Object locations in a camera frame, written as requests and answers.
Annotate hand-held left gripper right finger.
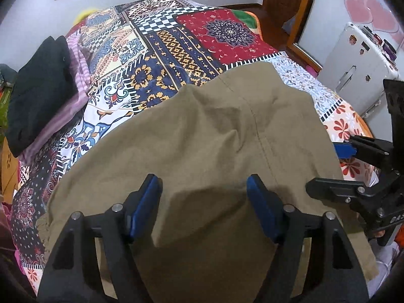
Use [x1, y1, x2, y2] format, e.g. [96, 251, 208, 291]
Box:
[246, 173, 370, 303]

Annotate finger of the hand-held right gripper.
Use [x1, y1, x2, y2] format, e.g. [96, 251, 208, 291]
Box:
[306, 178, 379, 210]
[335, 136, 393, 166]

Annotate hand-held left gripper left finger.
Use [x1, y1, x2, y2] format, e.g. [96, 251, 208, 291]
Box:
[37, 173, 163, 303]

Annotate olive green pants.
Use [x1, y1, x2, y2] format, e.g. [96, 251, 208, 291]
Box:
[36, 61, 379, 303]

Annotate black folded pants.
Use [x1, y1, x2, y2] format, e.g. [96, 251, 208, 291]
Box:
[6, 36, 79, 158]

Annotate white suitcase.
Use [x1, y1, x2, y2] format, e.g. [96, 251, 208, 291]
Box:
[317, 22, 401, 119]

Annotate pink cloth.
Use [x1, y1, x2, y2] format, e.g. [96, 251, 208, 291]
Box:
[0, 200, 22, 278]

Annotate wooden lap desk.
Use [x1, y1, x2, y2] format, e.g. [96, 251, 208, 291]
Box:
[0, 134, 20, 194]

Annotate purple striped cloth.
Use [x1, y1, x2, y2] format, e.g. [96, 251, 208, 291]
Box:
[20, 35, 93, 163]

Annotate patchwork patterned bedsheet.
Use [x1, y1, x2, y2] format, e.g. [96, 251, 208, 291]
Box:
[11, 0, 376, 291]

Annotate green blanket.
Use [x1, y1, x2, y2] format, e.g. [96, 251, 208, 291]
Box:
[233, 9, 264, 29]

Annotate green storage bag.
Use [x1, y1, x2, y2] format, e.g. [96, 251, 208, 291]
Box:
[0, 90, 10, 128]

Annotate yellow foam tube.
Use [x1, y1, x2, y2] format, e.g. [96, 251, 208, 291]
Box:
[75, 8, 99, 23]

